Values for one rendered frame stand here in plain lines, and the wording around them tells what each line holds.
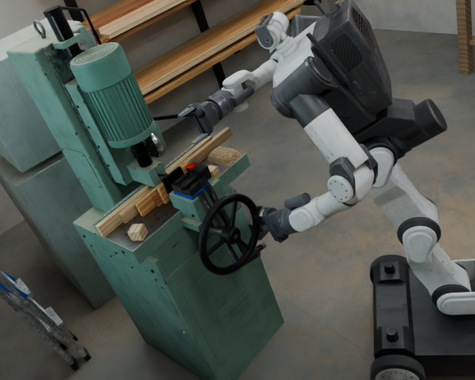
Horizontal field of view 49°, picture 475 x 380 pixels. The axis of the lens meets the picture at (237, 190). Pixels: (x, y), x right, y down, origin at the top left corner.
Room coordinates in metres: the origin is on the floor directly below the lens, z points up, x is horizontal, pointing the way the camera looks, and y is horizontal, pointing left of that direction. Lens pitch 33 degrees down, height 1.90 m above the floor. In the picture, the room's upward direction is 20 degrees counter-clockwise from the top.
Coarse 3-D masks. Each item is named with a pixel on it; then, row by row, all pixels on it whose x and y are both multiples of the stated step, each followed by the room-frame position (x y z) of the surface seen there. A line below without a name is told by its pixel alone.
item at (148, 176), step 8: (152, 160) 1.70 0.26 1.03; (128, 168) 1.73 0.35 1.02; (136, 168) 1.69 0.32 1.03; (144, 168) 1.66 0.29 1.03; (152, 168) 1.64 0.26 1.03; (160, 168) 1.66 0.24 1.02; (136, 176) 1.70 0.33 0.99; (144, 176) 1.66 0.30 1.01; (152, 176) 1.63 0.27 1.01; (160, 176) 1.65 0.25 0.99; (152, 184) 1.63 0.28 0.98
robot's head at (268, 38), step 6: (264, 18) 1.50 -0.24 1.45; (270, 18) 1.47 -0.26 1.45; (258, 24) 1.47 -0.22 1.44; (264, 24) 1.43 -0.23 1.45; (258, 30) 1.44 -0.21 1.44; (264, 30) 1.43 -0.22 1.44; (270, 30) 1.43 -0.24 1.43; (258, 36) 1.44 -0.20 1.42; (264, 36) 1.43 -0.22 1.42; (270, 36) 1.42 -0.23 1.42; (276, 36) 1.43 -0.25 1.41; (264, 42) 1.44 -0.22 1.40; (270, 42) 1.43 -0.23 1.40; (276, 42) 1.43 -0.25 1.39; (270, 48) 1.45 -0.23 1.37
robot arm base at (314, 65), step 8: (304, 64) 1.23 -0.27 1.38; (312, 64) 1.21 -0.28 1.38; (320, 64) 1.25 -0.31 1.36; (312, 72) 1.19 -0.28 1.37; (320, 72) 1.20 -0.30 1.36; (328, 72) 1.24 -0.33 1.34; (320, 80) 1.18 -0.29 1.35; (328, 80) 1.20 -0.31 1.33; (272, 88) 1.28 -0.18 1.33; (328, 88) 1.20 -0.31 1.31; (336, 88) 1.22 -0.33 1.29; (272, 96) 1.25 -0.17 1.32; (328, 96) 1.23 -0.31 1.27; (272, 104) 1.24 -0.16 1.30; (280, 104) 1.23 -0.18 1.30; (280, 112) 1.22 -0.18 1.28; (288, 112) 1.22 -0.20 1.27
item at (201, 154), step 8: (216, 136) 1.89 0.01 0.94; (224, 136) 1.90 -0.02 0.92; (208, 144) 1.85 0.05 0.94; (216, 144) 1.87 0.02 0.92; (200, 152) 1.82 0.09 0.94; (208, 152) 1.84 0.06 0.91; (192, 160) 1.79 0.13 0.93; (200, 160) 1.81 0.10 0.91; (136, 200) 1.63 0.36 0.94; (128, 208) 1.60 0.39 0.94; (136, 208) 1.61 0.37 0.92; (120, 216) 1.58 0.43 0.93; (128, 216) 1.58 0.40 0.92
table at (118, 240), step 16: (240, 160) 1.73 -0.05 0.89; (224, 176) 1.67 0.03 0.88; (160, 208) 1.59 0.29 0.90; (224, 208) 1.52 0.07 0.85; (128, 224) 1.56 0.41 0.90; (144, 224) 1.52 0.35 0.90; (160, 224) 1.49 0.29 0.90; (176, 224) 1.51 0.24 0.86; (192, 224) 1.47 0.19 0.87; (112, 240) 1.50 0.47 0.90; (128, 240) 1.46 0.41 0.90; (144, 240) 1.43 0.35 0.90; (160, 240) 1.46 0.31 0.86; (128, 256) 1.44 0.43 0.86; (144, 256) 1.41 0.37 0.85
